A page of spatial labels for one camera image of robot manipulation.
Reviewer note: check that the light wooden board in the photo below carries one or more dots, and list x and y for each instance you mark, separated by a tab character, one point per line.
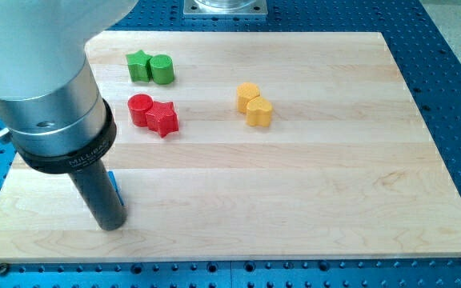
346	169

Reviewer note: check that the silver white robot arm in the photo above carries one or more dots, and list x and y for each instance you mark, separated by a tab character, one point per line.
50	103

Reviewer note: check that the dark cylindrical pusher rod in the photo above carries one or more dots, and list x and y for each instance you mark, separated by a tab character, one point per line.
98	192

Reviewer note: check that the yellow heart block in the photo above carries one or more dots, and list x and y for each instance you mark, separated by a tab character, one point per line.
259	112

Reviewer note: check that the yellow hexagon block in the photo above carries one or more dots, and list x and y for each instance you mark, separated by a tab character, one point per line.
244	93

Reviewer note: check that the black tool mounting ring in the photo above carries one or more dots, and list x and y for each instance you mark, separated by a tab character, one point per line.
77	159

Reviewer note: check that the green star block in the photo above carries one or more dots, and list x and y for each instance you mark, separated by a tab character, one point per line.
138	65

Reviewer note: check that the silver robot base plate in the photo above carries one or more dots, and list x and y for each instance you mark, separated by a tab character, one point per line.
224	7

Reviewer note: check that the red cylinder block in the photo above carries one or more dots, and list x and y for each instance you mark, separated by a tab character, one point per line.
138	105

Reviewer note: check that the green cylinder block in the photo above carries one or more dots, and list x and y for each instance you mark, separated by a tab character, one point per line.
162	69

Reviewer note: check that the blue block behind rod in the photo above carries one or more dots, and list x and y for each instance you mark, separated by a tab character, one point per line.
116	187

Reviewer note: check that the red star block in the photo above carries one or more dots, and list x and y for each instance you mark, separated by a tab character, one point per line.
162	118

